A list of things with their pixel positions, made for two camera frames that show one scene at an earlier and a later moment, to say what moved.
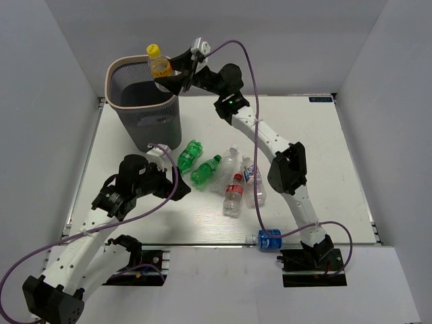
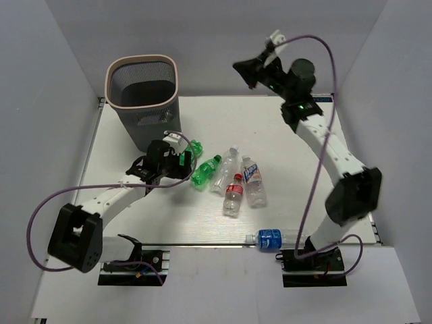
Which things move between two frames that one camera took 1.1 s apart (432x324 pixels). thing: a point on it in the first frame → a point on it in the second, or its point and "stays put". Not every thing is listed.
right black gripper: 173,84 → 253,70
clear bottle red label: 233,196 stays put
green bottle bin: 194,148 stays put
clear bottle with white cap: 227,170 stays put
